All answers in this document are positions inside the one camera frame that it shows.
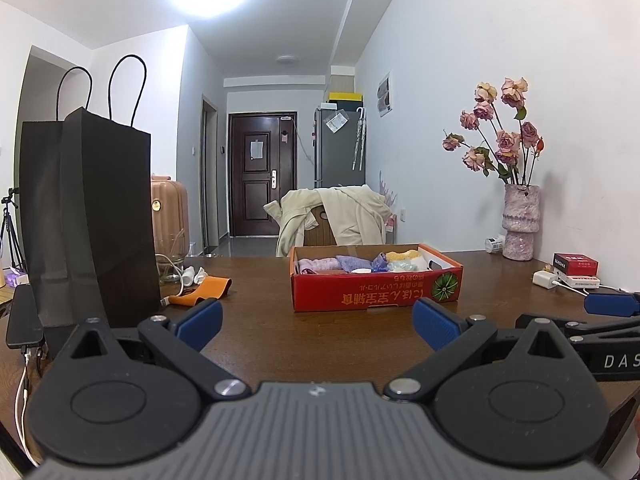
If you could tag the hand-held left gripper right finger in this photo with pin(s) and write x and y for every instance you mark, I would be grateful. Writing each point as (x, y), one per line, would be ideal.
(435, 325)

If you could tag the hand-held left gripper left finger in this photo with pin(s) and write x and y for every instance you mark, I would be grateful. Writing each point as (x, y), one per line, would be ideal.
(202, 319)

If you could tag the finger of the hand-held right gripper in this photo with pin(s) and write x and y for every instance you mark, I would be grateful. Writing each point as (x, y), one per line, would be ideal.
(530, 319)
(612, 304)

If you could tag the red cardboard box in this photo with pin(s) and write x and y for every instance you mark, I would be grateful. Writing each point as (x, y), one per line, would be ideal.
(375, 295)

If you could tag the blue plush toy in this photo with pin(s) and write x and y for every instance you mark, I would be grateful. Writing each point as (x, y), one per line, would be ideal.
(400, 265)

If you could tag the white yellow sheep plush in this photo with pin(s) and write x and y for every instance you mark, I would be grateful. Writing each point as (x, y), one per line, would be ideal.
(402, 254)

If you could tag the lavender fluffy headband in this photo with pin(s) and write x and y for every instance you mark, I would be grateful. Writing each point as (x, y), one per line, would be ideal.
(320, 264)

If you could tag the white power strip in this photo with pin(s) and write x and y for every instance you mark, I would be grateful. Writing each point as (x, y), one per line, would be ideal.
(580, 281)

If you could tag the white charger plug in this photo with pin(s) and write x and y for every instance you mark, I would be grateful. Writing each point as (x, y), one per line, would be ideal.
(544, 279)

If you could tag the small white plastic item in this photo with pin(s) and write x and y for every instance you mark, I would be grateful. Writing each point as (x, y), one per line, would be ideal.
(192, 275)

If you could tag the small red box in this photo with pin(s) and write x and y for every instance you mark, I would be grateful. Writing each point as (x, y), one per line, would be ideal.
(575, 262)

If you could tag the glass jar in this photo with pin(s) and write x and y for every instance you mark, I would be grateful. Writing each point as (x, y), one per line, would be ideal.
(170, 265)

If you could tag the pink speckled vase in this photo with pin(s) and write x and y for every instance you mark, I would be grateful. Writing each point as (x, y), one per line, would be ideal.
(521, 220)

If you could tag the pink suitcase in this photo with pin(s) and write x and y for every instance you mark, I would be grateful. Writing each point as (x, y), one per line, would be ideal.
(170, 215)

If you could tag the dark brown door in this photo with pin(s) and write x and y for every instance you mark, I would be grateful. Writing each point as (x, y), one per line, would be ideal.
(260, 195)

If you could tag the beige coat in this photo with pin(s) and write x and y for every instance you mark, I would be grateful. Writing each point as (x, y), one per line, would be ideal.
(350, 215)

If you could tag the brown chair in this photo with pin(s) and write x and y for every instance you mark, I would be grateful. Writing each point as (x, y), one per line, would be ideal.
(320, 235)

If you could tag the black paper bag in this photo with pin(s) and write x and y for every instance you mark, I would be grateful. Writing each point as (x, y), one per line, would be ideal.
(90, 200)

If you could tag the paper on door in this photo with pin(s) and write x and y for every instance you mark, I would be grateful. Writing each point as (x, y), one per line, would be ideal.
(256, 149)

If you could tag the dried pink roses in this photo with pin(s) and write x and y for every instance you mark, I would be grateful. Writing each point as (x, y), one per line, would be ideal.
(505, 142)

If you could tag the black phone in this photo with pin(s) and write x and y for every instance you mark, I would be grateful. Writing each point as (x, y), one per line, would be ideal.
(24, 315)

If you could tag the lavender tissue pack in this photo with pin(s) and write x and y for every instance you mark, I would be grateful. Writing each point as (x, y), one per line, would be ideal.
(14, 278)

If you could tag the grey refrigerator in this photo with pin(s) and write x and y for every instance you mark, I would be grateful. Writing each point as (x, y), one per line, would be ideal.
(340, 155)

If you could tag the white folded umbrella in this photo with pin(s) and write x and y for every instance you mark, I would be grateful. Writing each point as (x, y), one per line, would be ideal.
(359, 140)

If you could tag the black tripod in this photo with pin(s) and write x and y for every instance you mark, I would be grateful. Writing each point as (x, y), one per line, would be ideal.
(7, 220)

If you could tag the paper on refrigerator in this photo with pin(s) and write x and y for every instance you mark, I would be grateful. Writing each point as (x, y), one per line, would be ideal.
(336, 122)

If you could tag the yellow box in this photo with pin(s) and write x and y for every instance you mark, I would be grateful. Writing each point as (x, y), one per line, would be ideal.
(345, 97)

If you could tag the purple wall decal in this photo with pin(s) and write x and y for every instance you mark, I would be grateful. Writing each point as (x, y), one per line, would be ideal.
(387, 190)

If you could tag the wall picture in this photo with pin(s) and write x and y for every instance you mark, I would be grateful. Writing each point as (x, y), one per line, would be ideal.
(383, 95)

